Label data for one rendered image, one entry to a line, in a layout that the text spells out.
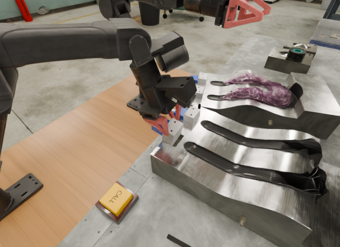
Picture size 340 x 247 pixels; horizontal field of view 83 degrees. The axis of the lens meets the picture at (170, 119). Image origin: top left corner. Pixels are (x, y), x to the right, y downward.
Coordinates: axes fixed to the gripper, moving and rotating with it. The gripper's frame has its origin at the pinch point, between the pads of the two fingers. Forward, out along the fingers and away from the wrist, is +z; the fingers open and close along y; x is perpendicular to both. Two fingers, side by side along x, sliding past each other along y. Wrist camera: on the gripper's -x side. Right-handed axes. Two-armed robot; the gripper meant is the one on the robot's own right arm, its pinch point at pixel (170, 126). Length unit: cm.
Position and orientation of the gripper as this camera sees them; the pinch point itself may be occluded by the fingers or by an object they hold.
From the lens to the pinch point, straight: 52.9
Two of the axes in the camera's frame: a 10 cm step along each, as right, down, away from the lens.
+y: 5.4, -6.4, 5.4
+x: -7.7, -1.2, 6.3
